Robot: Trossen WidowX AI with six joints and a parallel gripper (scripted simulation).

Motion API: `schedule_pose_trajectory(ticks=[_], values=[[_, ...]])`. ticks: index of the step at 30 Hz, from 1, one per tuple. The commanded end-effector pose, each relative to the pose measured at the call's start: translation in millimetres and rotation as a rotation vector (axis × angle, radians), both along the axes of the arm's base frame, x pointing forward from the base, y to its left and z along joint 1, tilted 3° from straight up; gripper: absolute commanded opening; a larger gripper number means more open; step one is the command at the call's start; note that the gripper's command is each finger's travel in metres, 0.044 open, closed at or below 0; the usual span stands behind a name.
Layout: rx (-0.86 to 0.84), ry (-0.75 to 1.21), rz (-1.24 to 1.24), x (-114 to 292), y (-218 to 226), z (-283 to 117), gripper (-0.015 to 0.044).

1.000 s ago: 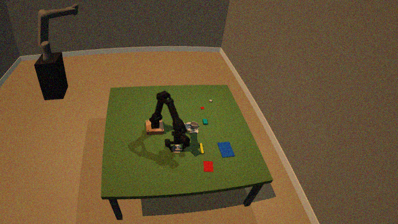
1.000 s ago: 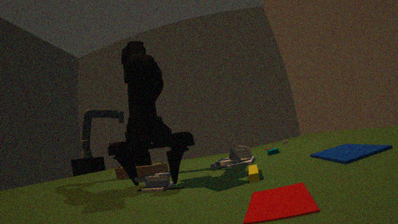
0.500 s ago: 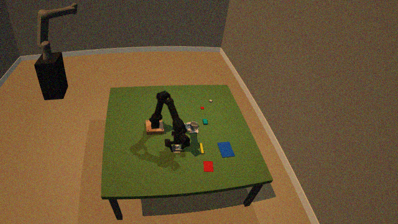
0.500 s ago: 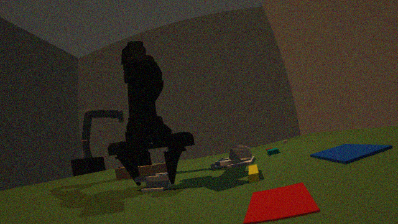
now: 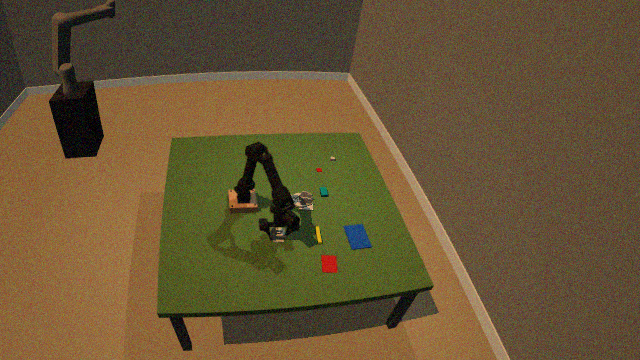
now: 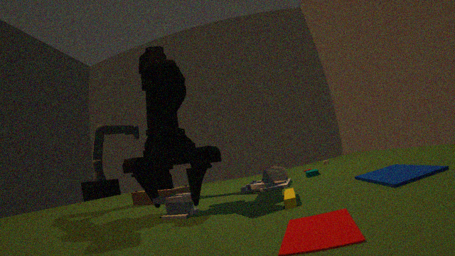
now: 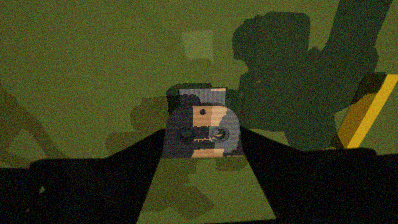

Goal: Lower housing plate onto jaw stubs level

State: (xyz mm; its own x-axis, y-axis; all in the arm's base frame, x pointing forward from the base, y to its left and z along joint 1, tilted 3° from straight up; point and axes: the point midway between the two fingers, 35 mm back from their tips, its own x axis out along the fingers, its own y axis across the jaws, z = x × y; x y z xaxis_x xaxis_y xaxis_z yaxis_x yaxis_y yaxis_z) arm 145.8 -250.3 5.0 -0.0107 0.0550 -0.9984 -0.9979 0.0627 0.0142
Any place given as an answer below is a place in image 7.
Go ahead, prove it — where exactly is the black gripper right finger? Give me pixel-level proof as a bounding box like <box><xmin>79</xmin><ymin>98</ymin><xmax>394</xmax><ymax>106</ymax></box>
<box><xmin>240</xmin><ymin>126</ymin><xmax>377</xmax><ymax>219</ymax></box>

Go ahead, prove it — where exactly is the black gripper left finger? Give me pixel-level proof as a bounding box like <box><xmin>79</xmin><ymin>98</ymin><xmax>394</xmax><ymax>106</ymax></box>
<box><xmin>29</xmin><ymin>129</ymin><xmax>166</xmax><ymax>224</ymax></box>

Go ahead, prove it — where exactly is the yellow rectangular bar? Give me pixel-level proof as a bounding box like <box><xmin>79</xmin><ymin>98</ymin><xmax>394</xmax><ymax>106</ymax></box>
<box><xmin>331</xmin><ymin>74</ymin><xmax>398</xmax><ymax>149</ymax></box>

